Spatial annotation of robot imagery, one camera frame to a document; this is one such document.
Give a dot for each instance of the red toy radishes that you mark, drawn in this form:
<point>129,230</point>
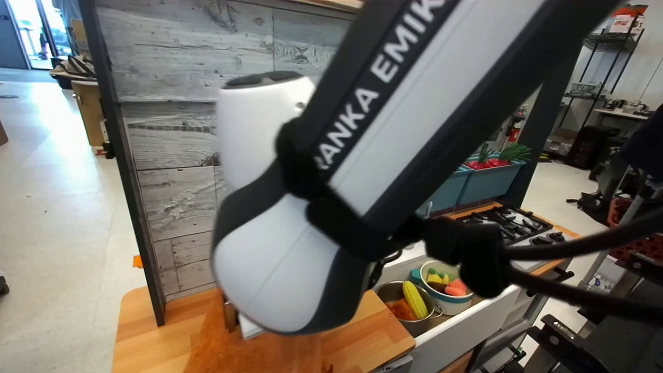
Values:
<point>486,157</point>

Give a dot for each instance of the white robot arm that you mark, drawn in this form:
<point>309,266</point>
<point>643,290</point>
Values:
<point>413,90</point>

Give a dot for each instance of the black metal shelf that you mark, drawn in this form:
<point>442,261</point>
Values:
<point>597,74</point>

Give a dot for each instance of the grey wood backsplash panel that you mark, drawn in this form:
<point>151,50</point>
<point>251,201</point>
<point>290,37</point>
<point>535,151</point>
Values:
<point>166,60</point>

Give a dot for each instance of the right teal planter box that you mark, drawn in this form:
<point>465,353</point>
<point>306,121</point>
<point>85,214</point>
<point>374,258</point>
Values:
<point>470,188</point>

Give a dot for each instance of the orange towel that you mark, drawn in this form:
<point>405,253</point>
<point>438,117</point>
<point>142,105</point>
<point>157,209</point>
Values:
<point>215,349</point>

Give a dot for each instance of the toy stove top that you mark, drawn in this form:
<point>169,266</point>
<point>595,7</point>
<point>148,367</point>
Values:
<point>520,227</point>

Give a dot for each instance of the green plush toy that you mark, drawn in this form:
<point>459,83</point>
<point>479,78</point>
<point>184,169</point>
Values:
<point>438,280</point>

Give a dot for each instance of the white teal pot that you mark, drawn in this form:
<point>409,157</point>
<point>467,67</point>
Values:
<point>450,305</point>

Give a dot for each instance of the black drawer handle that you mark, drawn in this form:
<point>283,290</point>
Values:
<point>556,274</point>

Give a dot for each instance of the black metal frame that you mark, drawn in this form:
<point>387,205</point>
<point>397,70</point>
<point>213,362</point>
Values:
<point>116,133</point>

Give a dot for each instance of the white toy sink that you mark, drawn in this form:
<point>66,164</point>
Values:
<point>450,338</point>

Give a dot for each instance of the stainless steel pot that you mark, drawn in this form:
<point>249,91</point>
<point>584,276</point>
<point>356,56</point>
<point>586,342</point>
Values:
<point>409,305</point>

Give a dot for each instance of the yellow corn plush toy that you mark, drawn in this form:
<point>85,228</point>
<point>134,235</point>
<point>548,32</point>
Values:
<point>413,297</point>

